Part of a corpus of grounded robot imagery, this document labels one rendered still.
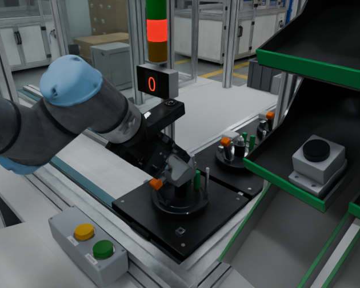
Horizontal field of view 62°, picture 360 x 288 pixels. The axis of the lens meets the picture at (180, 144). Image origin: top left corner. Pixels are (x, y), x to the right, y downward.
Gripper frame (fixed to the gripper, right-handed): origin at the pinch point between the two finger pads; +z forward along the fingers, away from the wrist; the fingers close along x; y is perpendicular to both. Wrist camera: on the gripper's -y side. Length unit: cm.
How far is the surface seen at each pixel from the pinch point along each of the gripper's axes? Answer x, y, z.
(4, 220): -69, 49, 17
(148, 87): -20.2, -13.3, -2.1
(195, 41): -81, -77, 65
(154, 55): -17.9, -19.3, -8.2
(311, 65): 27.5, -11.3, -27.2
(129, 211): -6.0, 16.5, 0.9
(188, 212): 5.7, 9.6, 4.4
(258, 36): -282, -357, 407
